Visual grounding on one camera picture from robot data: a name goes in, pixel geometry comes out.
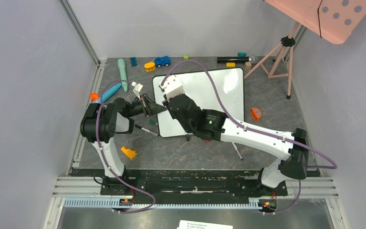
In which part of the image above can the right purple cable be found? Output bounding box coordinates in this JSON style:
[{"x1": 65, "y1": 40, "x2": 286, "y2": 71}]
[{"x1": 160, "y1": 60, "x2": 338, "y2": 216}]

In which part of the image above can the black whiteboard marker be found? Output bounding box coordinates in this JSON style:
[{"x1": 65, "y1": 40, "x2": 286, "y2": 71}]
[{"x1": 135, "y1": 124, "x2": 160, "y2": 136}]

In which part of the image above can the black toy microphone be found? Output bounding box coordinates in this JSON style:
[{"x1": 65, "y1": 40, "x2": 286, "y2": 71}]
[{"x1": 217, "y1": 55, "x2": 258, "y2": 64}]

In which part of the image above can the white printed paper sheet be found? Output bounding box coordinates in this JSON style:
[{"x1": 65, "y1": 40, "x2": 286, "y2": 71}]
[{"x1": 177, "y1": 220, "x2": 233, "y2": 229}]

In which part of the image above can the mint toy crayon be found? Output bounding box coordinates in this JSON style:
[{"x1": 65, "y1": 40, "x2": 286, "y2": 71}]
[{"x1": 117, "y1": 58, "x2": 129, "y2": 92}]

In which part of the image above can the purple cable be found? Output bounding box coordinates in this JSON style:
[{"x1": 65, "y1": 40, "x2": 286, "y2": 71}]
[
  {"x1": 95, "y1": 80, "x2": 157, "y2": 215},
  {"x1": 160, "y1": 60, "x2": 338, "y2": 216}
]

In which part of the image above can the tan wooden cube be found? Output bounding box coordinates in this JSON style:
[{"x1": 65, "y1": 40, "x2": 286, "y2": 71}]
[{"x1": 244, "y1": 62, "x2": 253, "y2": 70}]

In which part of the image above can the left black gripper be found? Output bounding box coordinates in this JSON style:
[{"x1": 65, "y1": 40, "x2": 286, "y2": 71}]
[{"x1": 126, "y1": 94, "x2": 167, "y2": 117}]

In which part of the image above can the orange semicircle brick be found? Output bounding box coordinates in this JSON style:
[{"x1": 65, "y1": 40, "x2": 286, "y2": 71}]
[{"x1": 250, "y1": 107, "x2": 262, "y2": 121}]

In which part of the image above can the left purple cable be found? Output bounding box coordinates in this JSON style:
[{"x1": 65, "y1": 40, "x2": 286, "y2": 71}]
[{"x1": 95, "y1": 80, "x2": 157, "y2": 215}]

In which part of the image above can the white whiteboard black frame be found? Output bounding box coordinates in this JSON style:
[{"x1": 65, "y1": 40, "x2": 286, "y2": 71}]
[{"x1": 157, "y1": 68, "x2": 245, "y2": 138}]

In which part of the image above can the yellow rectangular block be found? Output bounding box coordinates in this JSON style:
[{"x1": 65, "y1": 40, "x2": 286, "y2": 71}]
[{"x1": 226, "y1": 62, "x2": 235, "y2": 68}]

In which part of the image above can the yellow oval toy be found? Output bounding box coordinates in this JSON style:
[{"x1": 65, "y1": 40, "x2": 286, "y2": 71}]
[{"x1": 144, "y1": 62, "x2": 156, "y2": 72}]

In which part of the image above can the blue toy car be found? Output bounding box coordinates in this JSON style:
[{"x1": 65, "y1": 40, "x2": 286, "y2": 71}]
[{"x1": 154, "y1": 56, "x2": 171, "y2": 68}]

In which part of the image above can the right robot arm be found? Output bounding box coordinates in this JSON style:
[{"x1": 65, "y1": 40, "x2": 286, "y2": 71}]
[{"x1": 163, "y1": 94, "x2": 309, "y2": 195}]

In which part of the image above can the orange small toy piece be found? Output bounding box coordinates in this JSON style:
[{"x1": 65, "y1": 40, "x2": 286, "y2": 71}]
[{"x1": 90, "y1": 93, "x2": 100, "y2": 102}]

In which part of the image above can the teal block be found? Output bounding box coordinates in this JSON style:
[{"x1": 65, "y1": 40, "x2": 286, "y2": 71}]
[{"x1": 237, "y1": 52, "x2": 246, "y2": 57}]

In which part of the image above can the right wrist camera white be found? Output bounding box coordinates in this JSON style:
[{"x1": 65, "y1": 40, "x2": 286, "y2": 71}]
[{"x1": 159, "y1": 74, "x2": 185, "y2": 102}]

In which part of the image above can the blue toy crayon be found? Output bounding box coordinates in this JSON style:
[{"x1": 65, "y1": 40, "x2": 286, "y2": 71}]
[{"x1": 92, "y1": 83, "x2": 122, "y2": 104}]

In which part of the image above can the blue whiteboard marker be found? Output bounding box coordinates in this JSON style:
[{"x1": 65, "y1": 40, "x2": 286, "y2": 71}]
[{"x1": 232, "y1": 142, "x2": 244, "y2": 161}]

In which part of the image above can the white cable duct strip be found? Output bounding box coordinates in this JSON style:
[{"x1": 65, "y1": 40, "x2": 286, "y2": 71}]
[{"x1": 63, "y1": 197, "x2": 262, "y2": 210}]

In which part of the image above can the dark blue block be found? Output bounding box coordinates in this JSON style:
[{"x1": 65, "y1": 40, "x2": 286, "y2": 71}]
[{"x1": 130, "y1": 57, "x2": 138, "y2": 67}]

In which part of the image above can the pink tripod stand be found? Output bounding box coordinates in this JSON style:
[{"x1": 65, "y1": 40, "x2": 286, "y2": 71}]
[{"x1": 244, "y1": 21, "x2": 300, "y2": 100}]

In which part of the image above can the yellow stair block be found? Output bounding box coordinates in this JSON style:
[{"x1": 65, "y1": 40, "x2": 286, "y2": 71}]
[{"x1": 121, "y1": 146, "x2": 137, "y2": 160}]

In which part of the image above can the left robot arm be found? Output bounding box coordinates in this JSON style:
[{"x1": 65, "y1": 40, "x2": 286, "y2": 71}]
[{"x1": 80, "y1": 94, "x2": 167, "y2": 195}]

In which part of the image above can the pink perforated board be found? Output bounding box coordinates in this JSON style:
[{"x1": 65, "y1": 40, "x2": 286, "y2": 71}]
[{"x1": 266, "y1": 0, "x2": 366, "y2": 44}]

